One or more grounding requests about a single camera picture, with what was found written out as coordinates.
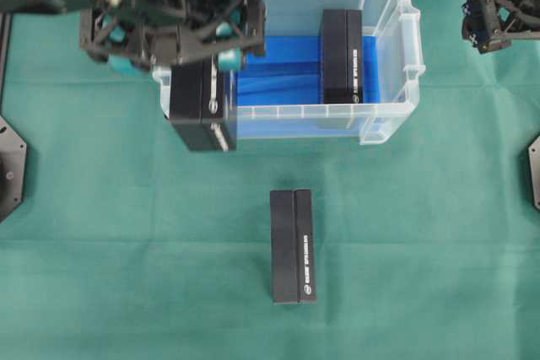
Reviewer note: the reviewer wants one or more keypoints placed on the clear plastic storage bin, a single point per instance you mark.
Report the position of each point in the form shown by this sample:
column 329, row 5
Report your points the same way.
column 392, row 50

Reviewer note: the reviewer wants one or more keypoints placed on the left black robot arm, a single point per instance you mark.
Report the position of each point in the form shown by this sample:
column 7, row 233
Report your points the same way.
column 143, row 34

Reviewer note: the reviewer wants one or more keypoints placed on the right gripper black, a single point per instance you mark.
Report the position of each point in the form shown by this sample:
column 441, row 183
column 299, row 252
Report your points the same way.
column 492, row 25

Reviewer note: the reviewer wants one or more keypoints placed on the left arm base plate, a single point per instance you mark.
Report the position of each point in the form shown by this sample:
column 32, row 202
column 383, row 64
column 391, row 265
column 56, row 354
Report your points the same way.
column 13, row 160

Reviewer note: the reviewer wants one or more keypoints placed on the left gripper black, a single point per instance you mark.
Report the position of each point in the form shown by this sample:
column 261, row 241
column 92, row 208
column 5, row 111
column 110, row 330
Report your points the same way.
column 135, row 35

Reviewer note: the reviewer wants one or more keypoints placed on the black box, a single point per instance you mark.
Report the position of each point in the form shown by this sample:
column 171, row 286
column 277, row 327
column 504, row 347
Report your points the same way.
column 293, row 250
column 203, row 107
column 342, row 70

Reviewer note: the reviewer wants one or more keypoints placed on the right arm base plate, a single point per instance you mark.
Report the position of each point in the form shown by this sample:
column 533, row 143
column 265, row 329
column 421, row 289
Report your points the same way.
column 534, row 163

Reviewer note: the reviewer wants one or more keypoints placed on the blue cloth bin liner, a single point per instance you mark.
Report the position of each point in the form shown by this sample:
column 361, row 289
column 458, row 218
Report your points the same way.
column 279, row 96

